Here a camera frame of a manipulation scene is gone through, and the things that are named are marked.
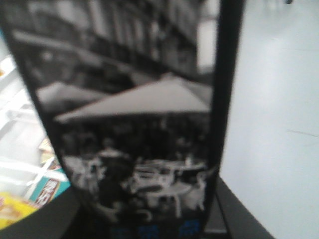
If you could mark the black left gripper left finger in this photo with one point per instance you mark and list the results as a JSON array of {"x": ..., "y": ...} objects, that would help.
[{"x": 50, "y": 222}]

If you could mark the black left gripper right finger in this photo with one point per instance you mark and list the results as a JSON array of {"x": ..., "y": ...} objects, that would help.
[{"x": 228, "y": 218}]

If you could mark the black Franzzi cookie box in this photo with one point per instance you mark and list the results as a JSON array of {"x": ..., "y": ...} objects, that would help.
[{"x": 116, "y": 86}]

